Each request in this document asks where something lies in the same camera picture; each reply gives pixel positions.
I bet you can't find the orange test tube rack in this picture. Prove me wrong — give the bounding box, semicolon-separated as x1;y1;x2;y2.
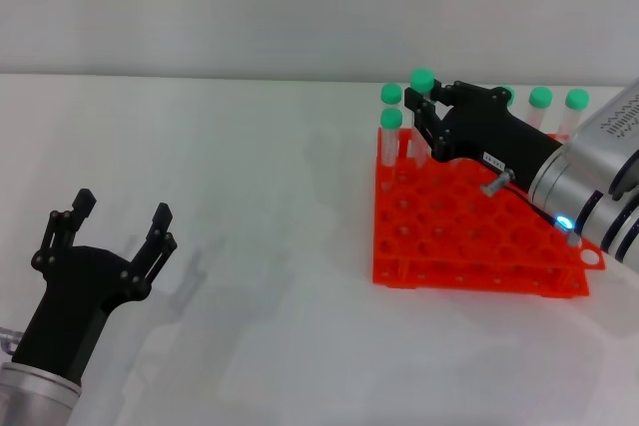
371;126;608;299

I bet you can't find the right arm cable with connector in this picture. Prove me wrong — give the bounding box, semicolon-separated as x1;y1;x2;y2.
479;170;583;247

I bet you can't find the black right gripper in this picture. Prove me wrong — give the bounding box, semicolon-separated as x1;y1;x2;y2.
403;79;563;193

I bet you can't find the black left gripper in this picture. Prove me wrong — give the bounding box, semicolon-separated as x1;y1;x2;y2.
10;188;179;382

